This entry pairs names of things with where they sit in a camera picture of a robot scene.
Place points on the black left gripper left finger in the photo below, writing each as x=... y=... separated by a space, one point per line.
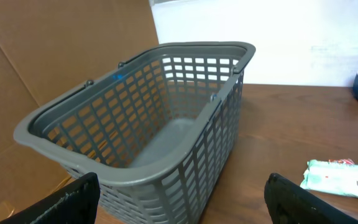
x=76 y=203

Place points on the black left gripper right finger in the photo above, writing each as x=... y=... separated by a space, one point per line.
x=290 y=204

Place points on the mint green snack packet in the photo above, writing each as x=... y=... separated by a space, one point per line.
x=331 y=177

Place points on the grey plastic shopping basket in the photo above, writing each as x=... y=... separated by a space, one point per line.
x=157 y=131

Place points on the brown cardboard panel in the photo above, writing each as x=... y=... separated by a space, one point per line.
x=46 y=49

